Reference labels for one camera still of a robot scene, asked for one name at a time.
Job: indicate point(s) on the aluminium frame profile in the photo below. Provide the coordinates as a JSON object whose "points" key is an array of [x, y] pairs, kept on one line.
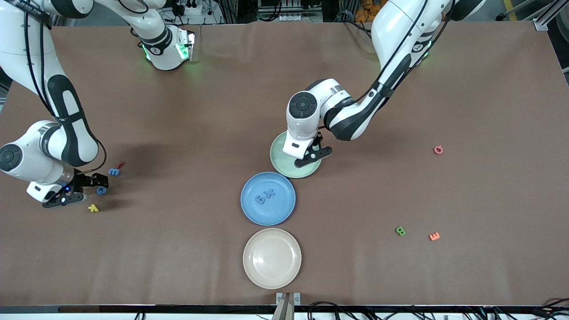
{"points": [[549, 15]]}

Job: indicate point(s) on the silver metal bracket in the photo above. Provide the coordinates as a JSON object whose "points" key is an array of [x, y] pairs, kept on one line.
{"points": [[297, 298]]}

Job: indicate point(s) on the blue foam letter X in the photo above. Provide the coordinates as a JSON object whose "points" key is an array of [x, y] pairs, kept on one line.
{"points": [[269, 193]]}

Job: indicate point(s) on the white power strip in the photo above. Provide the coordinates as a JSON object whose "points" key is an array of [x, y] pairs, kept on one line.
{"points": [[191, 8], [295, 17]]}

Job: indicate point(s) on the grey camera mount strut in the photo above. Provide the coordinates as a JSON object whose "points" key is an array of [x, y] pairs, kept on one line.
{"points": [[284, 309]]}

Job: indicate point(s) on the yellow foam letter K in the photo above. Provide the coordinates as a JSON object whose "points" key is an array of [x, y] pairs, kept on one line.
{"points": [[93, 207]]}

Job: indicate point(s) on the orange foam letter E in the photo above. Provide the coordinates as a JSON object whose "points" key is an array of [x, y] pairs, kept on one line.
{"points": [[436, 236]]}

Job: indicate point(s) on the green foam letter B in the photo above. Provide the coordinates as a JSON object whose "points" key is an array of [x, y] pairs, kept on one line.
{"points": [[398, 229]]}

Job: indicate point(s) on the pile of orange objects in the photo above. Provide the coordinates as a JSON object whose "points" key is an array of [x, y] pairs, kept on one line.
{"points": [[371, 5]]}

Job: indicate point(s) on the beige round plate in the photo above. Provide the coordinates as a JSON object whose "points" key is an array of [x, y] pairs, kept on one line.
{"points": [[272, 258]]}

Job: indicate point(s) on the brown table cover sheet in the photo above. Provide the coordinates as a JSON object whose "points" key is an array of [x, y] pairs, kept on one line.
{"points": [[178, 249]]}

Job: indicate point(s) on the blue foam number six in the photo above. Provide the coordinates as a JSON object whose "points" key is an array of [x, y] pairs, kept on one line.
{"points": [[260, 200]]}

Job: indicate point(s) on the pink foam letter Q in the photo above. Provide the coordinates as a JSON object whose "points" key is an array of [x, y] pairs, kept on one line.
{"points": [[436, 147]]}

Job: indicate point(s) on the blue foam letter E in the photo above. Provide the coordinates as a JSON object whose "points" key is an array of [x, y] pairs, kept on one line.
{"points": [[114, 172]]}

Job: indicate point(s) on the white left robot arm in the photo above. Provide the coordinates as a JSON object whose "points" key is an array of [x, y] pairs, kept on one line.
{"points": [[400, 31]]}

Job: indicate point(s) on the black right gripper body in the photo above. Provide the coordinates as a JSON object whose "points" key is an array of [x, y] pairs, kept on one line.
{"points": [[85, 181]]}

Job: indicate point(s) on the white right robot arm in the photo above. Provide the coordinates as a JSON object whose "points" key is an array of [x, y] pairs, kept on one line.
{"points": [[71, 129]]}

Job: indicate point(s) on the blue round plate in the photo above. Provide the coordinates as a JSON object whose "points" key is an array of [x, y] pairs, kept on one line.
{"points": [[275, 215]]}

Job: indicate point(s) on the light green round plate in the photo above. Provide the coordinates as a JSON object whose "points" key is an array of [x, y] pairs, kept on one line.
{"points": [[289, 170]]}

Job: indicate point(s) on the blue foam letter G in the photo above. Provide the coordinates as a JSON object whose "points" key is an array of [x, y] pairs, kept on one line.
{"points": [[101, 192]]}

